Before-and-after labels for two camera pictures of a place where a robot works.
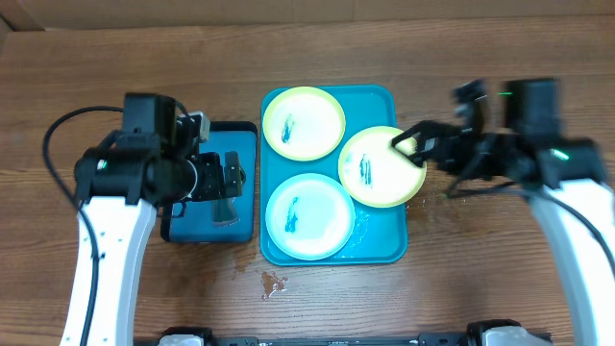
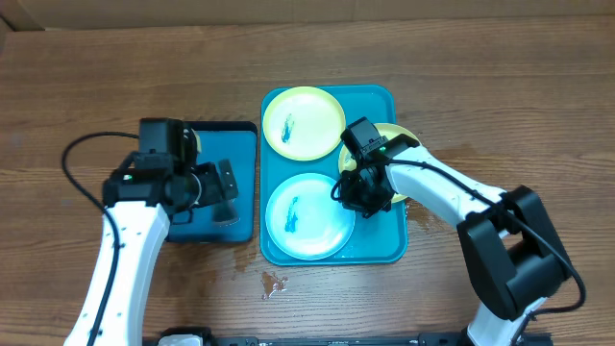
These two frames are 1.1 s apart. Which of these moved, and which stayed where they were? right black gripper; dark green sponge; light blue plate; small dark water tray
Moved: right black gripper
Stayed: dark green sponge; small dark water tray; light blue plate
